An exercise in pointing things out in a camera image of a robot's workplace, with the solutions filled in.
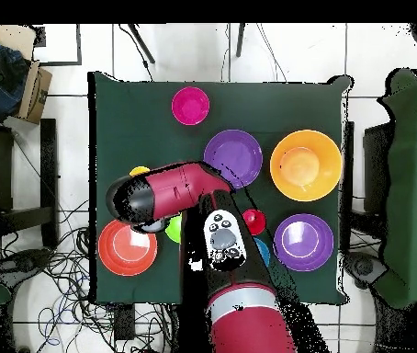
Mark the purple bowl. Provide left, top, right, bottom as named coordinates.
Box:
left=203, top=129, right=264, bottom=190
left=273, top=213, right=335, bottom=273

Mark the pink bowl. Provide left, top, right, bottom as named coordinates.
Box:
left=170, top=85, right=211, bottom=127

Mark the green bowl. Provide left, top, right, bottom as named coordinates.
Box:
left=164, top=214, right=183, bottom=245

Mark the red cup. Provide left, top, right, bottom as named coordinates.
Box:
left=242, top=208, right=268, bottom=237

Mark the blue bowl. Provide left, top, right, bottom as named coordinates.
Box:
left=254, top=237, right=271, bottom=268

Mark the dark green tablecloth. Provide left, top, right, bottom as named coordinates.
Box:
left=87, top=71, right=355, bottom=306

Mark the large yellow bowl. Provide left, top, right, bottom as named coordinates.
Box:
left=269, top=129, right=343, bottom=202

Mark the orange-red bowl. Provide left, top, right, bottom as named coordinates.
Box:
left=97, top=219, right=159, bottom=278

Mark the black stand leg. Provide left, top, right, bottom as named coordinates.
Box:
left=127, top=23, right=156, bottom=65
left=235, top=23, right=248, bottom=58

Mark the black wheeled base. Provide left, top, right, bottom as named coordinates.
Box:
left=344, top=249, right=388, bottom=291
left=0, top=247, right=53, bottom=291

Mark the cardboard box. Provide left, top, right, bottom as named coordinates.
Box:
left=13, top=60, right=53, bottom=125

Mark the blue clothing pile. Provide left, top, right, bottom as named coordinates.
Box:
left=0, top=36, right=31, bottom=122

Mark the beige cardboard sheet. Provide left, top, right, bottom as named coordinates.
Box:
left=0, top=24, right=37, bottom=60

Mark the black cable tangle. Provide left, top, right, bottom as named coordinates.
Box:
left=0, top=198, right=175, bottom=353

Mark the black metal frame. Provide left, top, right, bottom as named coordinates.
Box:
left=0, top=118, right=59, bottom=251
left=340, top=120, right=395, bottom=240

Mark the white board black frame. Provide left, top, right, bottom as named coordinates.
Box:
left=31, top=23, right=83, bottom=67

